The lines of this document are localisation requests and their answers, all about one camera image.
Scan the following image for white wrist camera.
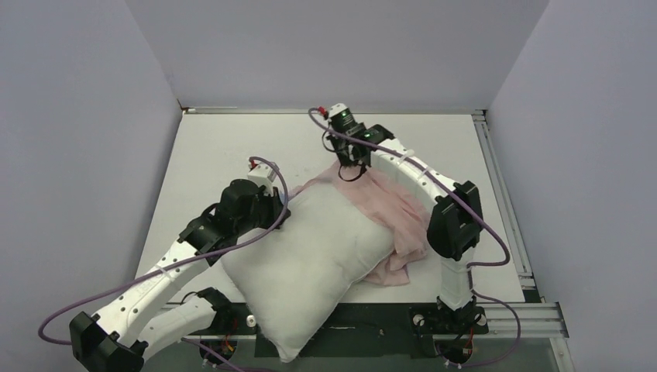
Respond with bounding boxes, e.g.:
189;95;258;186
318;103;349;119
246;162;277;195

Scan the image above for white pillow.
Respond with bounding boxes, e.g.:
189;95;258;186
220;183;393;363

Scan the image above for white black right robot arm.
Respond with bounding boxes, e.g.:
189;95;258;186
321;104;483;332

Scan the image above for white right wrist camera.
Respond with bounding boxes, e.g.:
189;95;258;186
318;103;349;119

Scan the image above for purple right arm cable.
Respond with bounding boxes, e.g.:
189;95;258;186
308;108;522;370

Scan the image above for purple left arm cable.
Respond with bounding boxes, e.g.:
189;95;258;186
37;156;291;372

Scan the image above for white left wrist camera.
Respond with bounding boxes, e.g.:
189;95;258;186
246;162;277;195

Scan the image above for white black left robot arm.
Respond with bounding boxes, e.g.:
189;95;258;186
69;179;291;371

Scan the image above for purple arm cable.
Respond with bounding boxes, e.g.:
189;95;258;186
37;156;291;372
308;108;522;370

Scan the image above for aluminium frame rail right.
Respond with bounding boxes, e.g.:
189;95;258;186
472;110;569;339

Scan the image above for metal rail at back wall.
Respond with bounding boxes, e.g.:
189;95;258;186
182;107;486;115

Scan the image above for purple pink printed pillowcase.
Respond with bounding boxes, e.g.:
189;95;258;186
290;162;430;287

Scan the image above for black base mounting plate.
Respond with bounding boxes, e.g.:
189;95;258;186
196;303;489;359

